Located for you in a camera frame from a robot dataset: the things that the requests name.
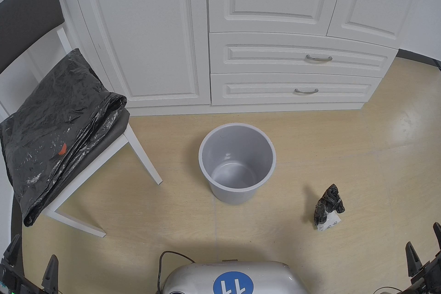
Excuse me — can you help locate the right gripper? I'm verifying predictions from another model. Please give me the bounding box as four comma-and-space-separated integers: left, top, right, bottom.
405, 222, 441, 294

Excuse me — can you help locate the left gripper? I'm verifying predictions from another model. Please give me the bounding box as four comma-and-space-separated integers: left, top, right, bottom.
0, 234, 59, 294

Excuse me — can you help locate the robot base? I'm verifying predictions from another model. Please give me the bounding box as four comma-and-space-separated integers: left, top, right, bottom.
162, 260, 311, 294

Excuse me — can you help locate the crumpled black plastic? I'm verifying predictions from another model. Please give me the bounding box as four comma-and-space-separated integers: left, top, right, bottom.
314, 184, 345, 228

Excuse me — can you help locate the black plastic bag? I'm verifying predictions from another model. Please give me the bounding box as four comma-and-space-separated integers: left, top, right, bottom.
0, 48, 127, 227

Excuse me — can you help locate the pale grey trash bin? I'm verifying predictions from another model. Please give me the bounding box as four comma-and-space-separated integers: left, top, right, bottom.
198, 123, 277, 206

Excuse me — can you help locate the white printed paper scrap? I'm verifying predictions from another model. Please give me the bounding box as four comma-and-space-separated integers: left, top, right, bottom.
319, 212, 342, 231

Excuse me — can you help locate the white chair dark grey seat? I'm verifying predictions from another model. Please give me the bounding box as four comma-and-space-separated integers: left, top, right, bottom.
0, 0, 163, 238

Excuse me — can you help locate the black cable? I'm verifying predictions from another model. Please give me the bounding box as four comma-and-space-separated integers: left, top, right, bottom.
156, 251, 198, 292

